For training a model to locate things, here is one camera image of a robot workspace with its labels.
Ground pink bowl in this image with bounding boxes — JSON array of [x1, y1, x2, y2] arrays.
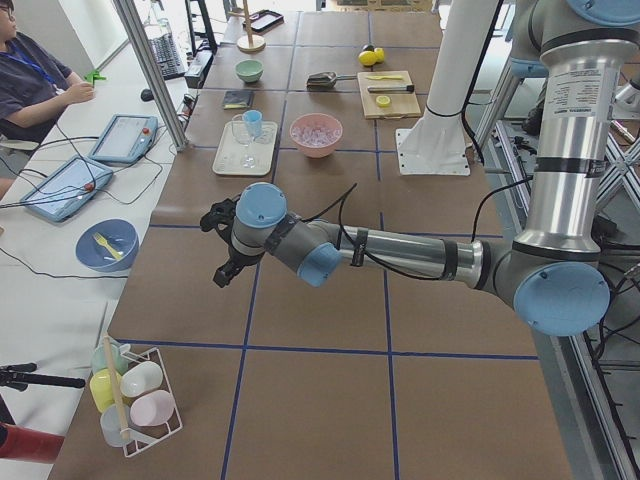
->
[[289, 113, 343, 159]]

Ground red fire extinguisher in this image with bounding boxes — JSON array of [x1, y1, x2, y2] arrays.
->
[[0, 423, 65, 464]]

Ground clear cup in rack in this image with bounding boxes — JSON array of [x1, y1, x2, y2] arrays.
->
[[100, 404, 131, 447]]

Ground cream bear tray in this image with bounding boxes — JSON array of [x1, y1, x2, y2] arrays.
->
[[212, 121, 279, 176]]

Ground green bowl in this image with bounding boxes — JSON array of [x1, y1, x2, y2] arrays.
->
[[235, 59, 264, 84]]

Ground clear ice cubes pile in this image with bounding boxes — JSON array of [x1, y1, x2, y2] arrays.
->
[[291, 120, 341, 148]]

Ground blue bowl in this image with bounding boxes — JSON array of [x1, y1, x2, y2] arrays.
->
[[75, 219, 139, 273]]

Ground white cup in rack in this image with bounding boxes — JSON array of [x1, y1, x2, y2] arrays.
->
[[120, 361, 164, 398]]

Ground metal ice scoop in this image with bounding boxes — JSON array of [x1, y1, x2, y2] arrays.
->
[[306, 71, 357, 91]]

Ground far teach pendant tablet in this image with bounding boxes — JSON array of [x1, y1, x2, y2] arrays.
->
[[88, 114, 159, 165]]

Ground dark tray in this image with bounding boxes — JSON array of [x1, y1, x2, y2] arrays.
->
[[249, 9, 284, 34]]

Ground whole yellow lemon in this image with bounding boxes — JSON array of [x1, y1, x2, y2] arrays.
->
[[358, 50, 378, 67]]

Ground wooden mug tree stand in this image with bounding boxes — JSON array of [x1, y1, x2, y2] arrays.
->
[[236, 0, 266, 54]]

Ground lemon half slice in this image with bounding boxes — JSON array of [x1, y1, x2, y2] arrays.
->
[[375, 95, 392, 108]]

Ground black tripod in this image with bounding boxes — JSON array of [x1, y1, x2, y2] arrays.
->
[[1, 362, 86, 392]]

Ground green cup in rack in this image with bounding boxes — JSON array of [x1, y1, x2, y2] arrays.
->
[[91, 340, 129, 375]]

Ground yellow cup in rack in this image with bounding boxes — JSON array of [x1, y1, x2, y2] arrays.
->
[[89, 369, 115, 413]]

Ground yellow plastic knife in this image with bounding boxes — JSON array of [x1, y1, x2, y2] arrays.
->
[[365, 75, 404, 81]]

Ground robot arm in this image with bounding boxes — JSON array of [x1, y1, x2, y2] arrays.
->
[[200, 1, 639, 336]]

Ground light blue cup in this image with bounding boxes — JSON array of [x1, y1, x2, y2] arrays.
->
[[242, 110, 263, 140]]

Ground pink cup in rack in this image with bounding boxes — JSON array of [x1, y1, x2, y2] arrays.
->
[[130, 390, 175, 427]]

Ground aluminium frame post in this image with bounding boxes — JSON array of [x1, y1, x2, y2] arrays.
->
[[114, 0, 188, 152]]

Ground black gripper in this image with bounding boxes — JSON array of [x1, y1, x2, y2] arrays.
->
[[200, 197, 260, 287]]

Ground yellow plastic fork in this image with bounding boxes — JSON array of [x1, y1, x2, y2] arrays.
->
[[93, 232, 122, 261]]

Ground white wire cup rack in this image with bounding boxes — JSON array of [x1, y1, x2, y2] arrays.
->
[[100, 336, 183, 458]]

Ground seated person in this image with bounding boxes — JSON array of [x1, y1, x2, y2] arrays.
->
[[0, 0, 96, 199]]

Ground black keyboard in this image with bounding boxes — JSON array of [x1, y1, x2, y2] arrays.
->
[[148, 33, 186, 80]]

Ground wooden cutting board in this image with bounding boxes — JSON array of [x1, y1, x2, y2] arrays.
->
[[357, 70, 422, 119]]

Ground near teach pendant tablet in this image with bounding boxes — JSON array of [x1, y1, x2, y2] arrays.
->
[[20, 155, 113, 223]]

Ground teach pendant tablet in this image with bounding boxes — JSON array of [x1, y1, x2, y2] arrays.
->
[[20, 155, 113, 223], [88, 114, 159, 165]]

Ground grey folded cloth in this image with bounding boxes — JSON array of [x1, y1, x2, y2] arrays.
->
[[222, 90, 254, 110]]

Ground clear wine glass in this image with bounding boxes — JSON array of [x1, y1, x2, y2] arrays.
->
[[231, 113, 256, 169]]

